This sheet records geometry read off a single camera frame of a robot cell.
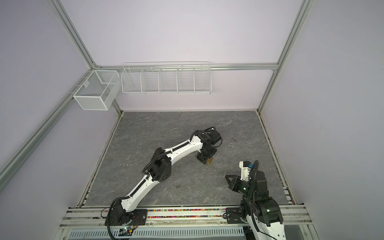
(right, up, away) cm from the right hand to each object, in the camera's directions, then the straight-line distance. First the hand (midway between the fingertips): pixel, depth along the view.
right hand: (227, 177), depth 74 cm
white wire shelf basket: (-36, +58, +26) cm, 73 cm away
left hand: (-5, +5, +17) cm, 18 cm away
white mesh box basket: (-85, +51, +31) cm, 104 cm away
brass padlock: (-8, +5, +13) cm, 16 cm away
